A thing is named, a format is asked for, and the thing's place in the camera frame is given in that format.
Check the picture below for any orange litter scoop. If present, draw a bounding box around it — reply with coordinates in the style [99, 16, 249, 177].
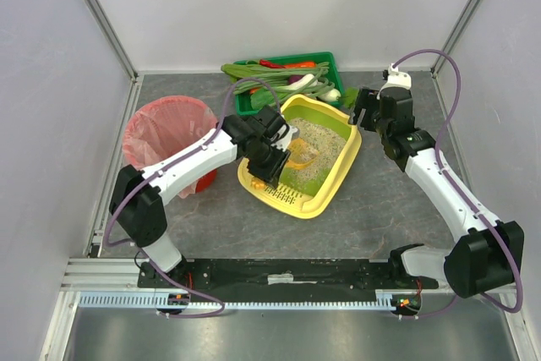
[249, 138, 319, 189]

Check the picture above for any yellow green litter box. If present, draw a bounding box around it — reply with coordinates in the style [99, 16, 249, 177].
[238, 95, 362, 219]

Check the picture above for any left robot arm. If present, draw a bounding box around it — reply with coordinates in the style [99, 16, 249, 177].
[109, 107, 299, 272]

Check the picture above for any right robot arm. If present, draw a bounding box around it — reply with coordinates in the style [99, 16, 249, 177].
[350, 87, 524, 298]

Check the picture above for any cat litter pile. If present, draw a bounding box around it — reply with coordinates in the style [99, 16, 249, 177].
[280, 118, 346, 195]

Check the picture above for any white radish with leaves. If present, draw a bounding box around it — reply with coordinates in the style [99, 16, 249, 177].
[318, 87, 360, 109]

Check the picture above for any white scallion stalk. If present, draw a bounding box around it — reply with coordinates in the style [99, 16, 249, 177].
[274, 74, 318, 93]

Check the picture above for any green bok choy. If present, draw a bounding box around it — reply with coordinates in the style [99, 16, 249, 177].
[249, 89, 281, 111]

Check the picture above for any green long beans bunch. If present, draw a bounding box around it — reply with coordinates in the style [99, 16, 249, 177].
[255, 63, 338, 101]

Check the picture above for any purple onion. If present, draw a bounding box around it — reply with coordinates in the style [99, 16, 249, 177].
[287, 74, 303, 85]

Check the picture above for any orange carrot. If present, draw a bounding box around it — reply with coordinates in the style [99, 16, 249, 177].
[283, 61, 317, 69]

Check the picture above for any green plastic crate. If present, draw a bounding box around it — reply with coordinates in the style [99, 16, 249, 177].
[234, 52, 345, 116]

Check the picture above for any green leafy vegetable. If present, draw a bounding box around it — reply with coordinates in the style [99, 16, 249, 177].
[221, 63, 268, 82]

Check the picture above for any red chili pepper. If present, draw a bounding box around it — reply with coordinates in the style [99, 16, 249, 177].
[259, 59, 284, 69]

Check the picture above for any clear plastic bin liner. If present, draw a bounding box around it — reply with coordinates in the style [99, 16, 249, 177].
[122, 96, 220, 200]

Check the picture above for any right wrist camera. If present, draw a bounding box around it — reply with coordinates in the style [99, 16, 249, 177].
[378, 64, 412, 94]

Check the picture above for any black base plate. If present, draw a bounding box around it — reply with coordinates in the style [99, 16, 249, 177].
[137, 258, 440, 294]

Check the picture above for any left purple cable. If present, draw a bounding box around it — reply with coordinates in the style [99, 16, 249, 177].
[103, 77, 282, 320]

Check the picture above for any purple cable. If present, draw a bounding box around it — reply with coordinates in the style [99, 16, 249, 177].
[103, 77, 282, 320]
[391, 48, 524, 320]

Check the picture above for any grey slotted cable duct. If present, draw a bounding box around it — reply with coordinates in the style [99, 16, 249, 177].
[78, 291, 422, 309]

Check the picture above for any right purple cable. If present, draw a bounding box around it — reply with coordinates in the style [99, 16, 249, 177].
[391, 48, 524, 320]

